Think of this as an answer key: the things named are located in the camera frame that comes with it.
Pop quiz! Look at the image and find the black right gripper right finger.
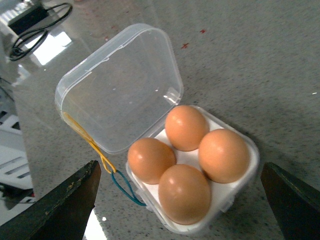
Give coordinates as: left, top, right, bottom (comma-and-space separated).
260, 162, 320, 240

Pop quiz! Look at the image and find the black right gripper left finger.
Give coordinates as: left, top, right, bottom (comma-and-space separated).
0, 160, 101, 240

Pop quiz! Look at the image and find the brown top egg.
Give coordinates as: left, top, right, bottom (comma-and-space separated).
158, 164, 211, 225

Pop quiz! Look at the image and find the brown egg box right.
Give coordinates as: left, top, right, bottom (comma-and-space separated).
198, 128, 250, 184

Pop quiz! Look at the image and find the brown egg box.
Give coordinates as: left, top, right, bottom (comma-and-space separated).
127, 137, 177, 185
198, 128, 250, 184
165, 105, 210, 152

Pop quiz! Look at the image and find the brown egg box left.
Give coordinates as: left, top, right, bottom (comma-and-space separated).
127, 137, 177, 185

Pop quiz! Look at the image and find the clear plastic egg box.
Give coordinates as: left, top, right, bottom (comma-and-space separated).
55, 23, 260, 236

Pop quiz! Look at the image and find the brown egg box back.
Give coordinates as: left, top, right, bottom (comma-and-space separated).
165, 105, 210, 152

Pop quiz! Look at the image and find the yellow rubber band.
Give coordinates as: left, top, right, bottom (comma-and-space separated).
62, 112, 117, 174

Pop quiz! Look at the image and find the blue rubber band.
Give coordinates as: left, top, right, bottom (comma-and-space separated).
111, 170, 147, 207

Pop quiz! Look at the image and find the black power adapter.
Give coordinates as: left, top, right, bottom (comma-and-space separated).
8, 4, 48, 35

